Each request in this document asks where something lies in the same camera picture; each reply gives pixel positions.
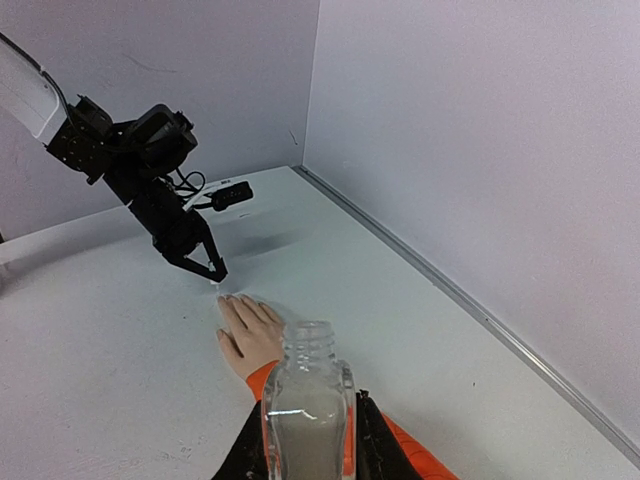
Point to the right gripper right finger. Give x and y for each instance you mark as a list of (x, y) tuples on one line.
[(378, 454)]

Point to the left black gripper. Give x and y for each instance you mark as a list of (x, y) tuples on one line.
[(176, 233)]

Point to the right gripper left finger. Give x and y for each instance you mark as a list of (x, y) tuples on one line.
[(246, 459)]

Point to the clear nail polish bottle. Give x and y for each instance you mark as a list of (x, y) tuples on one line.
[(308, 408)]

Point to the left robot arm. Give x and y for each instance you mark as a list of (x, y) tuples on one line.
[(135, 159)]

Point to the orange sweatshirt sleeve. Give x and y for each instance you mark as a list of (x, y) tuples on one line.
[(400, 440)]

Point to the mannequin hand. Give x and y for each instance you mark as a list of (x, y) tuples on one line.
[(253, 334)]

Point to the aluminium back rail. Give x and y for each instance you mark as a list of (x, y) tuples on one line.
[(628, 448)]

